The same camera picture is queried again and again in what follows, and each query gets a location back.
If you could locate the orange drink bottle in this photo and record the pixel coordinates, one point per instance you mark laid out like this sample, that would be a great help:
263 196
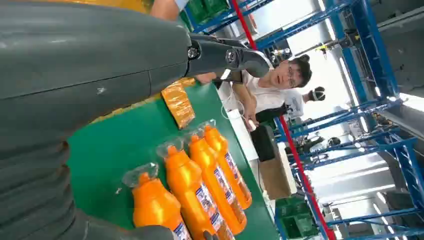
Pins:
185 185
220 145
207 165
154 205

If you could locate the green table mat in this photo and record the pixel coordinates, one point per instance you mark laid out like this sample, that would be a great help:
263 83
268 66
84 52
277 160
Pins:
116 155

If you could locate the green plastic crate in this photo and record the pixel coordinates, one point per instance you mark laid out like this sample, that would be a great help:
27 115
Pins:
294 218
205 10

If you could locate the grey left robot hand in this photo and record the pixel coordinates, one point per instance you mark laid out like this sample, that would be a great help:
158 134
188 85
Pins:
82 59

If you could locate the cardboard box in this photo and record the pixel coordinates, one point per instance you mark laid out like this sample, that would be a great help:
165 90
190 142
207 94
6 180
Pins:
276 175

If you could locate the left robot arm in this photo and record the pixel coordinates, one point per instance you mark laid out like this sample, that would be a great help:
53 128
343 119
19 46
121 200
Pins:
33 195

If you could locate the white table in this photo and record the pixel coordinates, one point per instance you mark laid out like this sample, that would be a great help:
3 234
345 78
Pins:
242 139

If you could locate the black case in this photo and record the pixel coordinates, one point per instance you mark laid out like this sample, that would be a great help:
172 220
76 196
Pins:
264 142

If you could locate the red steel post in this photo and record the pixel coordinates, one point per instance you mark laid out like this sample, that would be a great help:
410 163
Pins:
298 165

